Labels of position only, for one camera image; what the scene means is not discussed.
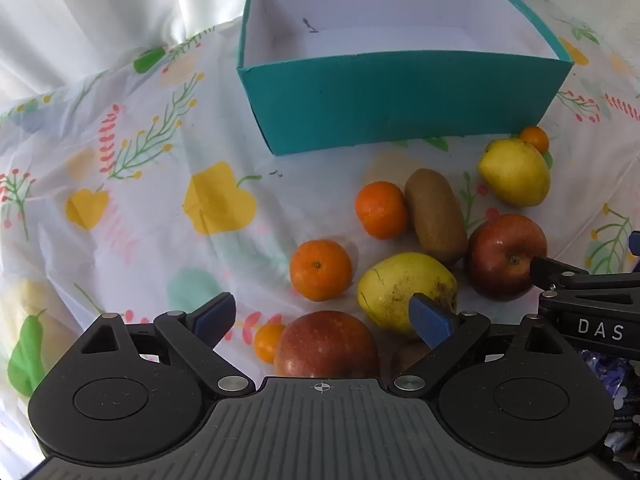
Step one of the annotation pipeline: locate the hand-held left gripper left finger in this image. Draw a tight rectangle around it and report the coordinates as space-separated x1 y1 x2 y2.
80 292 257 397

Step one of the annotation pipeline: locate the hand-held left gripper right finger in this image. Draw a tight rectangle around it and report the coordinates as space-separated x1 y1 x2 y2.
391 292 571 397

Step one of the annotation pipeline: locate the brown kiwi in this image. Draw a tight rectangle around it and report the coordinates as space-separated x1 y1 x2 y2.
390 342 426 376
404 168 469 266

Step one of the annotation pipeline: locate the red apple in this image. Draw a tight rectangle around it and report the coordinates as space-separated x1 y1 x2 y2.
273 310 380 378
466 214 549 302

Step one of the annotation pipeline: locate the yellow pear with brown spots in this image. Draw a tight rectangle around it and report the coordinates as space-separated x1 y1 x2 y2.
356 252 459 336

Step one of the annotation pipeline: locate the small tangerine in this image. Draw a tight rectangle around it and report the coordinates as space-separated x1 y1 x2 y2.
519 126 551 155
253 322 287 365

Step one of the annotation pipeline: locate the teal cardboard box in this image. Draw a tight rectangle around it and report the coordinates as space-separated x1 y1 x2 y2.
236 0 572 157

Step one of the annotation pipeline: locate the purple patterned packet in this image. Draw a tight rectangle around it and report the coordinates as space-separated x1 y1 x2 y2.
580 347 640 466

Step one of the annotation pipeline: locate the white floral tablecloth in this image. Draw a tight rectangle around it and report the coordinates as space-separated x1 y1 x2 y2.
0 0 640 463

